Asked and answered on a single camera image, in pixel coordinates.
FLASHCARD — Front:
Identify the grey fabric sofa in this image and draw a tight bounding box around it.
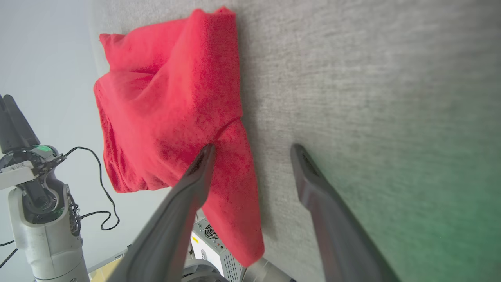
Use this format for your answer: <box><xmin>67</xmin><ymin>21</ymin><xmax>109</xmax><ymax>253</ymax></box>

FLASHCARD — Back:
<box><xmin>88</xmin><ymin>0</ymin><xmax>501</xmax><ymax>282</ymax></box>

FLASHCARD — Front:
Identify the white grey computer case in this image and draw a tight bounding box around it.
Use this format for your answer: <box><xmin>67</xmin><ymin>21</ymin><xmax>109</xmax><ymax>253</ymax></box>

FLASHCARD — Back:
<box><xmin>190</xmin><ymin>218</ymin><xmax>245</xmax><ymax>282</ymax></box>

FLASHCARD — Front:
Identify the thin black cable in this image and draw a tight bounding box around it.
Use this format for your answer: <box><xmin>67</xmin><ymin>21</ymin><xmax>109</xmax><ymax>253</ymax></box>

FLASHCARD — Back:
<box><xmin>0</xmin><ymin>239</ymin><xmax>18</xmax><ymax>269</ymax></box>
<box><xmin>63</xmin><ymin>146</ymin><xmax>120</xmax><ymax>231</ymax></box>

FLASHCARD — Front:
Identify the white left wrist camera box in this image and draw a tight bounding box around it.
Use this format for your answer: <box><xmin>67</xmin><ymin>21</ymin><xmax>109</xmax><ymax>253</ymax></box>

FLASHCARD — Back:
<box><xmin>0</xmin><ymin>161</ymin><xmax>36</xmax><ymax>191</ymax></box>

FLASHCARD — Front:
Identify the light wooden board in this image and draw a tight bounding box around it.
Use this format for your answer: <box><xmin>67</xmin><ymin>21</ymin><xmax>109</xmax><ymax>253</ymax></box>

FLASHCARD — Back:
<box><xmin>87</xmin><ymin>246</ymin><xmax>132</xmax><ymax>282</ymax></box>

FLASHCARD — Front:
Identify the red and white garment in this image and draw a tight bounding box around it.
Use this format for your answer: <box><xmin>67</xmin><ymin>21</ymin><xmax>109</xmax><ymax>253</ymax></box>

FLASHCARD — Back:
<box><xmin>93</xmin><ymin>7</ymin><xmax>265</xmax><ymax>268</ymax></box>

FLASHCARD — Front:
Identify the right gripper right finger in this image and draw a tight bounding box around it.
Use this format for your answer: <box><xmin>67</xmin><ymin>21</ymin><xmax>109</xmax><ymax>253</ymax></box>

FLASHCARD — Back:
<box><xmin>290</xmin><ymin>143</ymin><xmax>400</xmax><ymax>282</ymax></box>

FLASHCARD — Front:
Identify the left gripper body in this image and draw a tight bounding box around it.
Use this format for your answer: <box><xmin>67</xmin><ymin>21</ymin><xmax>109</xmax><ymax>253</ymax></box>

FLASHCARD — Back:
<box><xmin>0</xmin><ymin>144</ymin><xmax>66</xmax><ymax>188</ymax></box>

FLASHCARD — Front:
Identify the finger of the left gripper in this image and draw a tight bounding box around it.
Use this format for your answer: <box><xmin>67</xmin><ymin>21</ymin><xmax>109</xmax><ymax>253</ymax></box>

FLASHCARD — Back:
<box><xmin>0</xmin><ymin>94</ymin><xmax>17</xmax><ymax>154</ymax></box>
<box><xmin>3</xmin><ymin>94</ymin><xmax>41</xmax><ymax>152</ymax></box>

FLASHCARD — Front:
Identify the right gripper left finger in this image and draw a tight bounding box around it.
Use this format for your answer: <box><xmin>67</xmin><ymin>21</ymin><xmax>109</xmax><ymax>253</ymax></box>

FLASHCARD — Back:
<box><xmin>106</xmin><ymin>144</ymin><xmax>217</xmax><ymax>282</ymax></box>

